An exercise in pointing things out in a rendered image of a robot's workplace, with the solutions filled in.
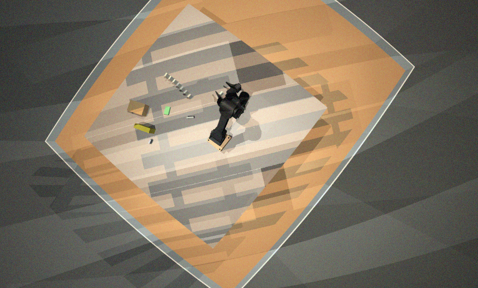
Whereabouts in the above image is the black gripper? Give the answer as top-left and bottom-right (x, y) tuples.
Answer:
(215, 82), (241, 106)

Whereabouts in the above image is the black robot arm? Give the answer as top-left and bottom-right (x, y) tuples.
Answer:
(209, 87), (250, 146)

